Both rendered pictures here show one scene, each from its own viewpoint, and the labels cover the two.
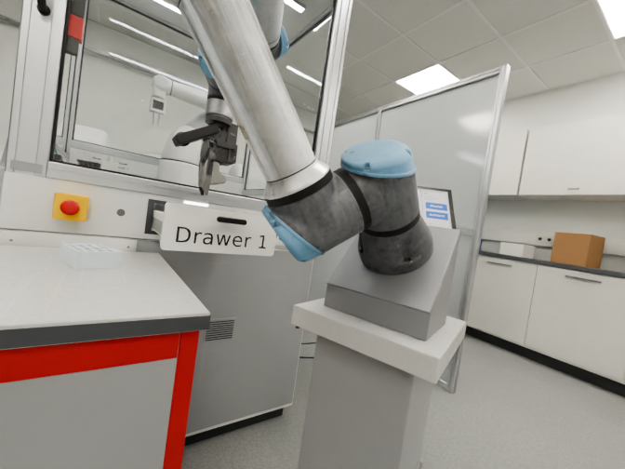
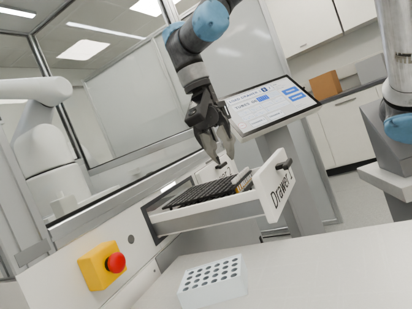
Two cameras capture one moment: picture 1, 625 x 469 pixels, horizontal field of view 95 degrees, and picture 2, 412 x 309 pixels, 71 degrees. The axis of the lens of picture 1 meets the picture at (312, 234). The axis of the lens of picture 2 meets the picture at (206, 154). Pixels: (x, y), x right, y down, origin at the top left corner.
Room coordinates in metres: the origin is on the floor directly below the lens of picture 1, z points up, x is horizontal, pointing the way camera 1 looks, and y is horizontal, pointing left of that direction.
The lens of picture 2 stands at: (0.14, 0.68, 1.05)
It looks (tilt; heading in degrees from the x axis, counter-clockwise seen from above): 4 degrees down; 334
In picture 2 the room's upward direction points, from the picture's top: 21 degrees counter-clockwise
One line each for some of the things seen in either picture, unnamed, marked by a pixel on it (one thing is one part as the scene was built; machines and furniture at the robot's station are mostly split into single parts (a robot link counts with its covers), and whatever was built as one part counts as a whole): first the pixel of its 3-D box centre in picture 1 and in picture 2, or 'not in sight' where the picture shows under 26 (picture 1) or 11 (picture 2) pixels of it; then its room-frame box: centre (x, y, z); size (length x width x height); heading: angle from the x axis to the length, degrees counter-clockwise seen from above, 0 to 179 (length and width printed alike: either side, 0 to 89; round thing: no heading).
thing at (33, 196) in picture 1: (179, 215); (87, 226); (1.41, 0.66, 0.87); 1.02 x 0.95 x 0.14; 126
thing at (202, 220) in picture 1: (225, 232); (277, 179); (0.74, 0.22, 0.87); 0.29 x 0.02 x 0.11; 126
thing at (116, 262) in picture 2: (70, 207); (114, 262); (0.76, 0.65, 0.88); 0.04 x 0.03 x 0.04; 126
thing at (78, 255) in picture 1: (90, 255); (214, 281); (0.66, 0.51, 0.78); 0.12 x 0.08 x 0.04; 54
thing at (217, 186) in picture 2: not in sight; (211, 198); (0.90, 0.34, 0.87); 0.22 x 0.18 x 0.06; 36
